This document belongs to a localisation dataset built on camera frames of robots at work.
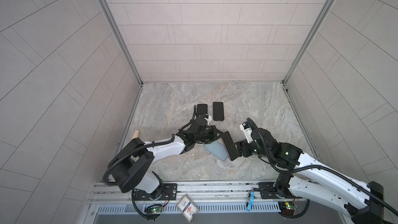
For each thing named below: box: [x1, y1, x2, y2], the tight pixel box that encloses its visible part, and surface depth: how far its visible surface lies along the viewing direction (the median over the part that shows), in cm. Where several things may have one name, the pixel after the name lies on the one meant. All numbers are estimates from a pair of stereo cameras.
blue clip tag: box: [246, 191, 255, 213], surface depth 68 cm
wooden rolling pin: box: [130, 129, 140, 142], surface depth 89 cm
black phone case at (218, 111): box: [212, 101, 225, 121], surface depth 102 cm
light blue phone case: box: [203, 138, 229, 162], surface depth 86 cm
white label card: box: [176, 194, 199, 223], surface depth 67 cm
